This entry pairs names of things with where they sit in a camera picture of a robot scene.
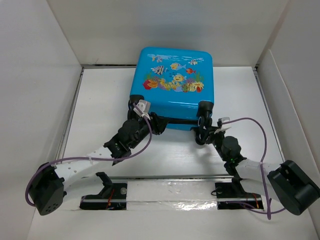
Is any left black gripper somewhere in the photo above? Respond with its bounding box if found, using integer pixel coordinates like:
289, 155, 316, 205
128, 112, 168, 149

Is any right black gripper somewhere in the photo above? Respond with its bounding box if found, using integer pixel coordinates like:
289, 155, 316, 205
199, 124, 227, 162

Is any blue kids suitcase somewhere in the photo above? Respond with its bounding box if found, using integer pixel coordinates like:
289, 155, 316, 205
129, 46, 215, 145

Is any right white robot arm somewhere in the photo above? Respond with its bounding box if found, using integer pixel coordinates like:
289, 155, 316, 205
196, 127, 320, 216

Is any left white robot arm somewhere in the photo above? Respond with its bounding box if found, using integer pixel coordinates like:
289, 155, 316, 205
24, 112, 170, 216

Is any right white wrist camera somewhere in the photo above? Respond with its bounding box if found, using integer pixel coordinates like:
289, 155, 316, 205
214, 117, 230, 134

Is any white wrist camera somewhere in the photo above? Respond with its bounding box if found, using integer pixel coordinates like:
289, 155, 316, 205
134, 99, 151, 120
214, 117, 230, 134

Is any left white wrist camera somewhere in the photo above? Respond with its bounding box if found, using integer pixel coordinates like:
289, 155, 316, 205
134, 99, 151, 120

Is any metal base rail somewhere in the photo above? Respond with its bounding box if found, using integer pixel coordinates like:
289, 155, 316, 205
57, 173, 266, 211

